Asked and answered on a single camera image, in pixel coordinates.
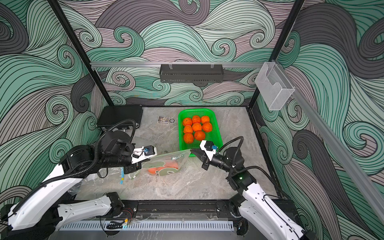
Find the green plastic basket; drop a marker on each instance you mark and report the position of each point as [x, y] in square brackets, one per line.
[214, 135]

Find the blue-zip clear bag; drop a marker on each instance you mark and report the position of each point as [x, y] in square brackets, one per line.
[116, 175]

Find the orange taken out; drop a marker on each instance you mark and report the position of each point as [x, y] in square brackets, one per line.
[205, 119]
[187, 122]
[199, 135]
[188, 138]
[196, 119]
[197, 127]
[188, 129]
[207, 127]

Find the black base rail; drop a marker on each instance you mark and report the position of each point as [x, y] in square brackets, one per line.
[214, 208]

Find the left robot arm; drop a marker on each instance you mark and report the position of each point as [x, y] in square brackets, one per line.
[40, 213]

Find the black case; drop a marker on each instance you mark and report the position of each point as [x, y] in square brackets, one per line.
[111, 115]

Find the clear acrylic wall holder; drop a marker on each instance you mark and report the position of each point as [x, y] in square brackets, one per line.
[274, 85]

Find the small card box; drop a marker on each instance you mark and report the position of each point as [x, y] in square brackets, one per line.
[163, 120]

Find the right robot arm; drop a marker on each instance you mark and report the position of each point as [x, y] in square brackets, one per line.
[253, 203]

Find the black wall tray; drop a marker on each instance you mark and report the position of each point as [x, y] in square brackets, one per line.
[199, 74]

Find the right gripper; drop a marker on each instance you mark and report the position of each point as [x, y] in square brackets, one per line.
[203, 154]

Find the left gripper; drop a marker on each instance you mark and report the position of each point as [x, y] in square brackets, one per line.
[132, 167]

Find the white slotted cable duct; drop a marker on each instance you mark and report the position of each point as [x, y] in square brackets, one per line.
[221, 226]

